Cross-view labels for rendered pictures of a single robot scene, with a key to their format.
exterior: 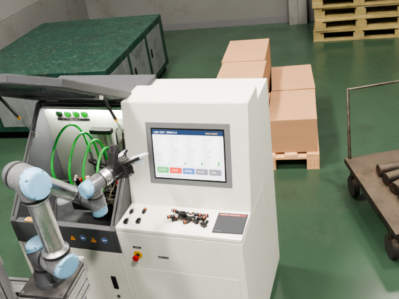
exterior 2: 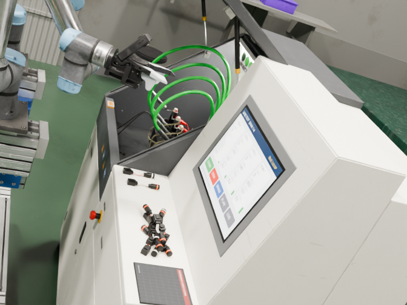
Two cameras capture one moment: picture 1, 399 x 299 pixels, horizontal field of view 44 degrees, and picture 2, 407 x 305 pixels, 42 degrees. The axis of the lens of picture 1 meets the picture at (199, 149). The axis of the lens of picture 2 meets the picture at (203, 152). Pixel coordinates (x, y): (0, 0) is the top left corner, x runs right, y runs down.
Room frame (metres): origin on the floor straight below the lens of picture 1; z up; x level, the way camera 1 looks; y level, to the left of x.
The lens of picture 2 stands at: (1.11, -0.93, 1.98)
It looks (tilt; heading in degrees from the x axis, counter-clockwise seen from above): 25 degrees down; 46
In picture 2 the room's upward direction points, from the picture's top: 24 degrees clockwise
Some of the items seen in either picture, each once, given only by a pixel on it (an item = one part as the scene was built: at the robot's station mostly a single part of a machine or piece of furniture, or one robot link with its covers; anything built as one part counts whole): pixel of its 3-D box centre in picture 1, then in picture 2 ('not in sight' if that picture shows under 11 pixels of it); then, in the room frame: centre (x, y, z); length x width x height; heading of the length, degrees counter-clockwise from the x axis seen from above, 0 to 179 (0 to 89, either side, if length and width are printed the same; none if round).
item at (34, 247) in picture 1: (41, 251); (4, 68); (1.71, 0.76, 1.20); 0.13 x 0.12 x 0.14; 47
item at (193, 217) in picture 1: (187, 216); (155, 227); (2.06, 0.11, 1.01); 0.23 x 0.11 x 0.06; 68
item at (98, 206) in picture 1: (95, 203); (74, 72); (1.83, 0.50, 1.34); 0.11 x 0.08 x 0.11; 47
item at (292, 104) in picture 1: (270, 98); not in sight; (4.55, -0.80, 0.43); 1.45 x 1.04 x 0.86; 161
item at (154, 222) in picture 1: (182, 222); (149, 230); (2.07, 0.15, 0.96); 0.70 x 0.22 x 0.03; 68
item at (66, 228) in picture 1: (66, 234); (107, 143); (2.25, 0.83, 0.87); 0.62 x 0.04 x 0.16; 68
